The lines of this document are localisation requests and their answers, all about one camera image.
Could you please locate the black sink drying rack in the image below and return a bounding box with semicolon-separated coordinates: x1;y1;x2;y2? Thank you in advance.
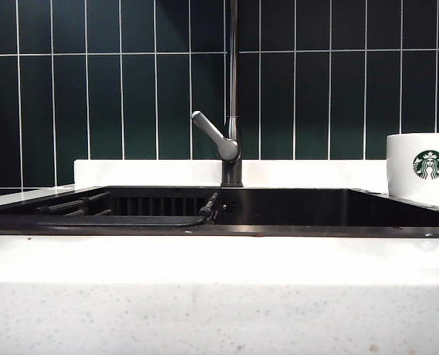
5;189;221;227

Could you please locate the dark metal faucet body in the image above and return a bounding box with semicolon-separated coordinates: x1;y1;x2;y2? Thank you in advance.
220;0;244;188

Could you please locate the dark metal faucet lever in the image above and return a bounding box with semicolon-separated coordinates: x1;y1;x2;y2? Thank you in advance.
190;109;242;163

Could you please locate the white Starbucks mug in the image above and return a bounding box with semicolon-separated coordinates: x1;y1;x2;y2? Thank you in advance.
385;132;439;203

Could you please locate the black kitchen sink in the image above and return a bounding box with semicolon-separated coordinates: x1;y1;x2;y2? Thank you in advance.
0;184;439;238

